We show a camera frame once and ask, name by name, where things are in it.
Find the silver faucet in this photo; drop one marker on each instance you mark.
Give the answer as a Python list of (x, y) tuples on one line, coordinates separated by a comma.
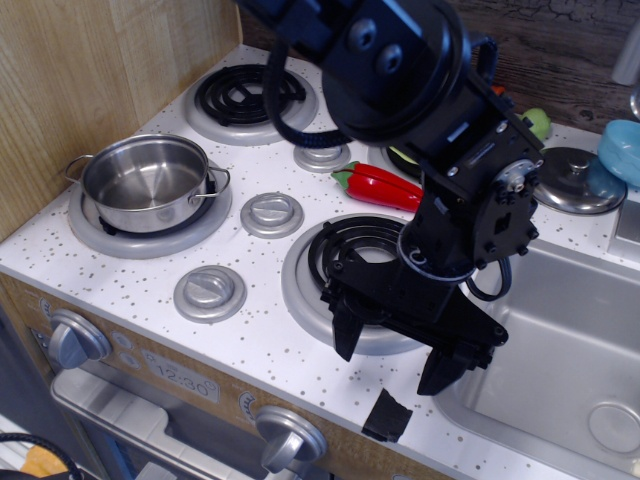
[(626, 70)]

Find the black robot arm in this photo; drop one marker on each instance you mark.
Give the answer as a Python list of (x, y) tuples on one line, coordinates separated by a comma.
[(408, 75)]

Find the front right black burner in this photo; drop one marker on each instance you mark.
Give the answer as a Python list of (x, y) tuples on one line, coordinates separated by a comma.
[(303, 274)]

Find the silver oven dial right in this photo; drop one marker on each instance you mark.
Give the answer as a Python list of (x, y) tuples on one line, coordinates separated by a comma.
[(289, 438)]

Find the grey knob middle upper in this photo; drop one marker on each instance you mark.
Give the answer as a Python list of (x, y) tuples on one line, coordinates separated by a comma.
[(322, 160)]

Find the small steel pot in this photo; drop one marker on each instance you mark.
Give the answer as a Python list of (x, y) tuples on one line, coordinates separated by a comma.
[(148, 183)]

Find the silver oven dial left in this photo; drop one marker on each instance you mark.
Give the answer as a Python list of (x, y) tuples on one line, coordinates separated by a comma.
[(75, 340)]

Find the green plate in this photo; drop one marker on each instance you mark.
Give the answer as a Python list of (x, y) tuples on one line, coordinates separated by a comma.
[(403, 156)]

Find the grey knob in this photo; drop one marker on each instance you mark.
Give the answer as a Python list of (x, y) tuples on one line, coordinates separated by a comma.
[(322, 160), (271, 215), (209, 294)]

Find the yellow object bottom left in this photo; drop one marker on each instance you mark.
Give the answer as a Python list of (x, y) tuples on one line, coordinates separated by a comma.
[(42, 463)]

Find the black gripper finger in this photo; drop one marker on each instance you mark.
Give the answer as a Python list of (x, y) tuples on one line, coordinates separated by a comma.
[(347, 328), (441, 370)]

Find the silver oven door handle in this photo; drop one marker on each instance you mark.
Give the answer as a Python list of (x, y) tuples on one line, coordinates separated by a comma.
[(180, 439)]

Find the silver sink basin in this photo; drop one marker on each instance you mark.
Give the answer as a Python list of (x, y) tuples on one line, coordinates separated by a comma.
[(564, 389)]

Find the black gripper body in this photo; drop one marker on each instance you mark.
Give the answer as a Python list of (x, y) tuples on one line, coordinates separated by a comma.
[(365, 283)]

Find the red toy pepper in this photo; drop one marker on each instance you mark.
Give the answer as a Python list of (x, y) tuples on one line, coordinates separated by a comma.
[(377, 186)]

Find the back left black burner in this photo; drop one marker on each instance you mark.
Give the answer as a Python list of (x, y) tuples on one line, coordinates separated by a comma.
[(227, 106)]

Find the black tape piece front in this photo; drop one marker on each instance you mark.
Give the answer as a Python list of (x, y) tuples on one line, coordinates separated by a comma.
[(388, 419)]

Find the blue bowl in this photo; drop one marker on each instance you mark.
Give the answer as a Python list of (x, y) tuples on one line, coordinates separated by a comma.
[(618, 150)]

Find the steel pot lid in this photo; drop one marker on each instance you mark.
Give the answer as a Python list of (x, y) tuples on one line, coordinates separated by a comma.
[(574, 181)]

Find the grey knob front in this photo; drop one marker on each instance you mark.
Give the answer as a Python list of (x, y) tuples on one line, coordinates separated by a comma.
[(209, 294)]

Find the silver oven dial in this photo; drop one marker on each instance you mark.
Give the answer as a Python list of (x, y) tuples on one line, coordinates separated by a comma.
[(289, 438), (75, 340)]

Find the green toy broccoli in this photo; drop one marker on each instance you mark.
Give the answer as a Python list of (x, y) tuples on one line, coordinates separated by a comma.
[(538, 122)]

